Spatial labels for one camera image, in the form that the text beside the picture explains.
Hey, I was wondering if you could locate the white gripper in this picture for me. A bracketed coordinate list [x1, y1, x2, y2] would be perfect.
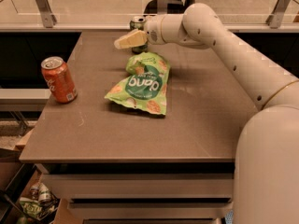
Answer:
[114, 15, 164, 49]

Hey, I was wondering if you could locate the green soda can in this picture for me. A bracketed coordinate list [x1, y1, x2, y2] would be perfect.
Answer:
[130, 16, 148, 54]

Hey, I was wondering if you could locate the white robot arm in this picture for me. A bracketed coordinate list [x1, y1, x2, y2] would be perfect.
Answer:
[114, 3, 299, 224]

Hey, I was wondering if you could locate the orange soda can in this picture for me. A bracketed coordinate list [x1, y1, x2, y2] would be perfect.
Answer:
[41, 56, 77, 104]

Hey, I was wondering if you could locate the green snack chip bag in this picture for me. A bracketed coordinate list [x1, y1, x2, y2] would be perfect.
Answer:
[105, 52, 170, 115]

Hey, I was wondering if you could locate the black office chair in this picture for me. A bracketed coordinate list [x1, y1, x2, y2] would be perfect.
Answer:
[144, 0, 195, 15]

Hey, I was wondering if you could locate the bin of cans left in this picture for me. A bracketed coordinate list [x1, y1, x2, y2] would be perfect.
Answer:
[0, 163, 59, 224]

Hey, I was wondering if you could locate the left metal railing bracket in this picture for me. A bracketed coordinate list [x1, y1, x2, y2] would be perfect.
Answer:
[35, 0, 57, 28]

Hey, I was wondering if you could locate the right metal railing bracket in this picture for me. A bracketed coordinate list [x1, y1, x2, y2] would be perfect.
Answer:
[266, 0, 291, 29]

